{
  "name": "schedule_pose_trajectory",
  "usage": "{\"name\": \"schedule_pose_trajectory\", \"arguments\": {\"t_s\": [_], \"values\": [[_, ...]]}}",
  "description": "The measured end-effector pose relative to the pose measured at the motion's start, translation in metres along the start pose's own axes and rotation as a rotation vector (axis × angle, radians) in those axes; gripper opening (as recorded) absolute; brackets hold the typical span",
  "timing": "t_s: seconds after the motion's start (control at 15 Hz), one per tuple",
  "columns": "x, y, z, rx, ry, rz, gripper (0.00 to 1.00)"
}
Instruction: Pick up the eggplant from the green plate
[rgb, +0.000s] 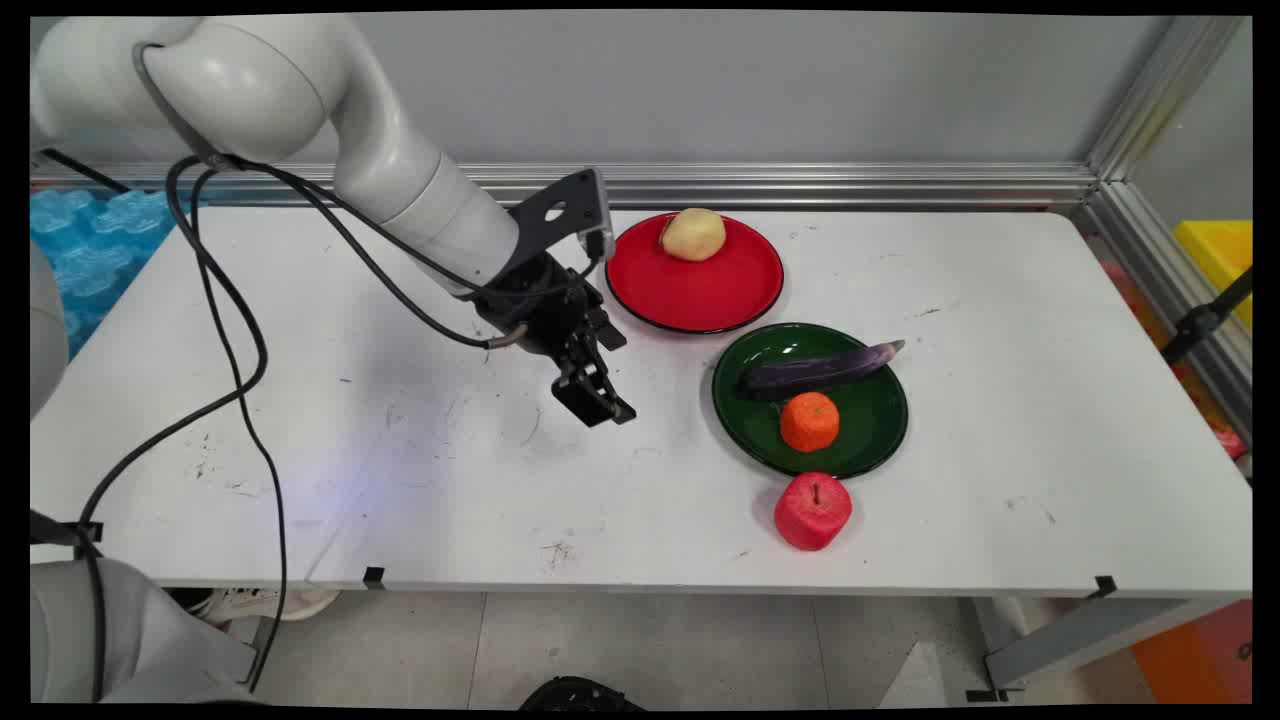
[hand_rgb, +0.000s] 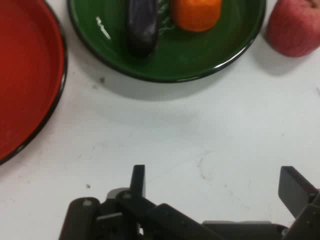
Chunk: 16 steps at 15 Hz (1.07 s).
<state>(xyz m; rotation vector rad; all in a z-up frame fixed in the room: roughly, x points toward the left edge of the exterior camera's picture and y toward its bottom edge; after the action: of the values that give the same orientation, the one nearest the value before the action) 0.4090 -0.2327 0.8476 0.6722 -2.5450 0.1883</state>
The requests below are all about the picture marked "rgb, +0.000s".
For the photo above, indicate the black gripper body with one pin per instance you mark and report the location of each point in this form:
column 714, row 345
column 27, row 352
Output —
column 545, row 305

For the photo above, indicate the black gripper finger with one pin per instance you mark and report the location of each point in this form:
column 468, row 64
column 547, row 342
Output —
column 618, row 400
column 588, row 398

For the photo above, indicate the purple toy eggplant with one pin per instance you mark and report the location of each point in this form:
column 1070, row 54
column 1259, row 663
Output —
column 815, row 370

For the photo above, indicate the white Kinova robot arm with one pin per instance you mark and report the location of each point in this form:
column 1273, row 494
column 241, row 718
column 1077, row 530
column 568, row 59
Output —
column 250, row 80

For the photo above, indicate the red round plate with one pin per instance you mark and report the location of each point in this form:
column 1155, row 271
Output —
column 700, row 290

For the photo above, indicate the yellow toy potato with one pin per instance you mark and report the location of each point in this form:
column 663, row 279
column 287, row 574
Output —
column 693, row 235

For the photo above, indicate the orange toy orange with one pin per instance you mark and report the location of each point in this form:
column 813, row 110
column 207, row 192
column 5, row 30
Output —
column 809, row 422

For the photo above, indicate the red toy apple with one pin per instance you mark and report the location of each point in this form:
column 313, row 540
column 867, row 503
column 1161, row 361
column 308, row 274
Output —
column 812, row 512

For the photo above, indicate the green round plate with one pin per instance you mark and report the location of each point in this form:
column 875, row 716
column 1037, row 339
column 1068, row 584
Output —
column 870, row 420

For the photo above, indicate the black table edge clip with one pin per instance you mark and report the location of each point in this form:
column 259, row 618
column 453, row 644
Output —
column 373, row 577
column 1105, row 587

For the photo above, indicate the black round object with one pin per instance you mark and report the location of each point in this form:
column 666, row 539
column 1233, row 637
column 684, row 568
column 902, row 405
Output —
column 580, row 695

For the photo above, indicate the white shoe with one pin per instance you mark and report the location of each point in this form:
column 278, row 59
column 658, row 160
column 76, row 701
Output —
column 270, row 603

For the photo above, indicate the blue bubble foam sheet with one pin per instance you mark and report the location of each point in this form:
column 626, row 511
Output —
column 95, row 250

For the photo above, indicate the grey table leg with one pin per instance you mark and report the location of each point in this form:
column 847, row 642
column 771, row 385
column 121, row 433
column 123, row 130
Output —
column 1090, row 632

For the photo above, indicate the yellow plastic box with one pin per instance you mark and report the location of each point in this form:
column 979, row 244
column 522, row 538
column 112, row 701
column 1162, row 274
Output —
column 1220, row 255

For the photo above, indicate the orange box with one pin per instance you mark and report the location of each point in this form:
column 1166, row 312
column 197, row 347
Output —
column 1195, row 660

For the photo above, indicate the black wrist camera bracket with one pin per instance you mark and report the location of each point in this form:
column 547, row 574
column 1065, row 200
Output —
column 545, row 215

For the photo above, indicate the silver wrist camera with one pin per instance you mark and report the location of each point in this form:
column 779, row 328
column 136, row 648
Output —
column 598, row 210

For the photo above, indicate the long horizontal aluminium rail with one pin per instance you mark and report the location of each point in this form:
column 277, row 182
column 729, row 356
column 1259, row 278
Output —
column 800, row 185

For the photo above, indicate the short aluminium side rail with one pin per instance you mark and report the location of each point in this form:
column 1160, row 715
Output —
column 1150, row 260

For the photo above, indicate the aluminium corner post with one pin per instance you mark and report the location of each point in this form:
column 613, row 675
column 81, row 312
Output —
column 1165, row 95

